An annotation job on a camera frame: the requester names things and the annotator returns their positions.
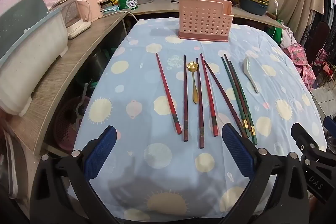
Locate white ceramic spoon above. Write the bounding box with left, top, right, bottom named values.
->
left=242, top=56, right=259, bottom=94

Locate pink patterned clothing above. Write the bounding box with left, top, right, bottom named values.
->
left=285, top=43, right=316, bottom=90

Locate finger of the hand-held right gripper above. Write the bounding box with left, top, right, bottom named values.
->
left=323, top=116, right=336, bottom=135
left=290, top=122, right=320, bottom=160

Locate green chopstick gold band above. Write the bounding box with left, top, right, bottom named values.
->
left=221, top=56, right=258, bottom=145
left=229, top=60, right=256, bottom=136

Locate dark red chopstick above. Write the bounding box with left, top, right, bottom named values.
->
left=196, top=65, right=205, bottom=149
left=183, top=54, right=189, bottom=142
left=224, top=54, right=249, bottom=132
left=204, top=60, right=248, bottom=138

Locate curved wooden counter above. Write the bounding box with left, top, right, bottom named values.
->
left=10, top=0, right=285, bottom=156

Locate pink perforated utensil holder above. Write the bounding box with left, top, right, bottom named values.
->
left=178, top=0, right=235, bottom=42

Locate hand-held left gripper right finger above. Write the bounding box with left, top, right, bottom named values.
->
left=222, top=123, right=298, bottom=205

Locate green white bag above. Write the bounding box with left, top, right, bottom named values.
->
left=264, top=19, right=289, bottom=46

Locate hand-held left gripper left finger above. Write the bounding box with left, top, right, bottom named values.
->
left=56, top=125, right=118, bottom=205

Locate gold flower spoon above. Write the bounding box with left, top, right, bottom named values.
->
left=186, top=61, right=199, bottom=104

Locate white dish drainer teal lid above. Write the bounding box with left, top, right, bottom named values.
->
left=0, top=0, right=69, bottom=117

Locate blue dotted tablecloth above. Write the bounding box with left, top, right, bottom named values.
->
left=72, top=18, right=327, bottom=219

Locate white clear-lid appliance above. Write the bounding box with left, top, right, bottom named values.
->
left=51, top=0, right=92, bottom=39

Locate dark chair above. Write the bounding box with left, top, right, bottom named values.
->
left=306, top=21, right=331, bottom=65

